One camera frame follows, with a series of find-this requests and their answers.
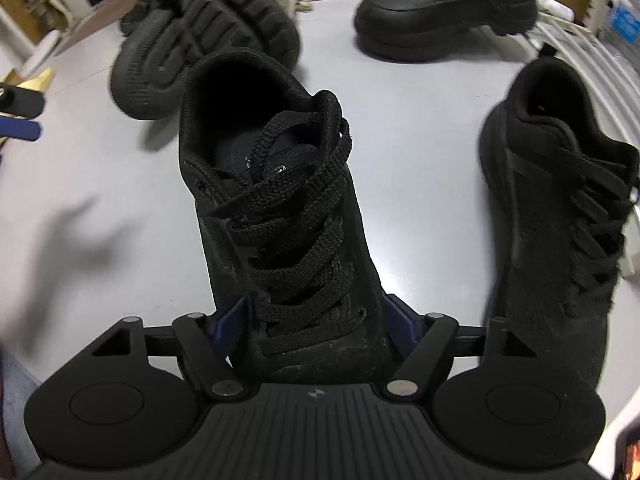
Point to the grey blue cloth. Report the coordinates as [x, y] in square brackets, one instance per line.
[15, 410]

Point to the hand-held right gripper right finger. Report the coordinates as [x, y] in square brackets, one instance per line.
[402, 320]

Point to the white shoe rack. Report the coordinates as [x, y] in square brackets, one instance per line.
[606, 0]

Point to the white standing fan base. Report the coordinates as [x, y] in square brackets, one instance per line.
[42, 52]

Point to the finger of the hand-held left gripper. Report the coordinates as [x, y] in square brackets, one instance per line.
[20, 130]
[25, 101]

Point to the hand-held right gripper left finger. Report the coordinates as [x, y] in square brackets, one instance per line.
[227, 325]

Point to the black lace-up sneaker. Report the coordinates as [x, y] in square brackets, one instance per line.
[310, 330]
[540, 260]

